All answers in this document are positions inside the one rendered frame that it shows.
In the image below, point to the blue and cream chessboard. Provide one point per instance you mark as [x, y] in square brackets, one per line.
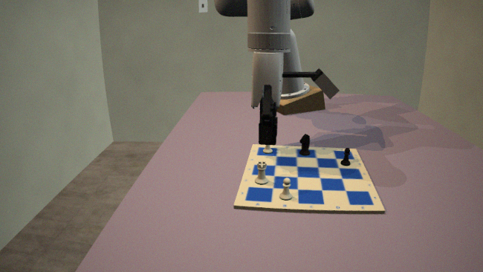
[319, 183]

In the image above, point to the white rook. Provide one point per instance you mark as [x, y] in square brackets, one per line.
[261, 179]

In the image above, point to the white pawn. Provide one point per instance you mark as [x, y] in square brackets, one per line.
[285, 195]
[267, 149]

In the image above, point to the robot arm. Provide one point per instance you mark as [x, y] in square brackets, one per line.
[266, 20]

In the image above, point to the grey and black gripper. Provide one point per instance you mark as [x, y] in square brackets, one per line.
[267, 79]

